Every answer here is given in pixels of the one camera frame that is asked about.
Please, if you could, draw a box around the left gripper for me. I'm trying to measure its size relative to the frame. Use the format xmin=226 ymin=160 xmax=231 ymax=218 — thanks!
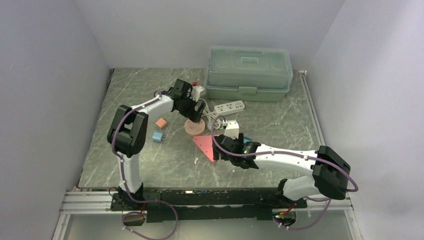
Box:
xmin=177 ymin=93 xmax=206 ymax=123

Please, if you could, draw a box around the pink triangular socket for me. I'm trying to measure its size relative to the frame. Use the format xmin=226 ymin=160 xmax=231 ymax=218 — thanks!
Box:
xmin=193 ymin=135 xmax=216 ymax=163

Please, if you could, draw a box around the round pink socket hub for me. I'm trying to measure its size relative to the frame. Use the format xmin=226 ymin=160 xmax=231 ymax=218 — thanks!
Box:
xmin=184 ymin=119 xmax=206 ymax=138

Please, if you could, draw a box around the white power strip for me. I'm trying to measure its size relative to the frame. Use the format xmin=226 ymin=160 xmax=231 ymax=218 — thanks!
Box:
xmin=214 ymin=100 xmax=245 ymax=116

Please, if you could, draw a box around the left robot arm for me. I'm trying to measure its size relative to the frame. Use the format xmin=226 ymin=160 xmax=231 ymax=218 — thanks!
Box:
xmin=107 ymin=79 xmax=206 ymax=210

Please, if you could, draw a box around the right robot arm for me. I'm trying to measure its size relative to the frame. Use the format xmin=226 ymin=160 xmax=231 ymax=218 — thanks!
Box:
xmin=211 ymin=134 xmax=352 ymax=208

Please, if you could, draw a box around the teal charger cube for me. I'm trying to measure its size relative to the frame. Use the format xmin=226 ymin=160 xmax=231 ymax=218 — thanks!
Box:
xmin=243 ymin=137 xmax=253 ymax=144

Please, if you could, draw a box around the orange charger cube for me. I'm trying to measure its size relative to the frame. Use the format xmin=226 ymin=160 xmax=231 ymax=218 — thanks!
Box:
xmin=155 ymin=118 xmax=168 ymax=129

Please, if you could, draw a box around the blue charger cube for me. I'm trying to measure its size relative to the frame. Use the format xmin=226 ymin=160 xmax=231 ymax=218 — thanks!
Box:
xmin=151 ymin=131 xmax=165 ymax=143

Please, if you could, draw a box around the green plastic storage box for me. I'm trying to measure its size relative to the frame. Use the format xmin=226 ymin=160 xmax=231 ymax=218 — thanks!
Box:
xmin=205 ymin=45 xmax=294 ymax=102

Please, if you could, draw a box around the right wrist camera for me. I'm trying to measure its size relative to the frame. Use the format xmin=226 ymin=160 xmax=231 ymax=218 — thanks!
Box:
xmin=224 ymin=120 xmax=240 ymax=140

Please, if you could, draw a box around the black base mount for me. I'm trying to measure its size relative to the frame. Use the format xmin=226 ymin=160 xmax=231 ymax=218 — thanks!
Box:
xmin=110 ymin=187 xmax=307 ymax=223

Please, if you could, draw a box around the aluminium rail frame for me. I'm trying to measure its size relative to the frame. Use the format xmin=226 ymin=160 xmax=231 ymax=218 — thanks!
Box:
xmin=69 ymin=69 xmax=354 ymax=223

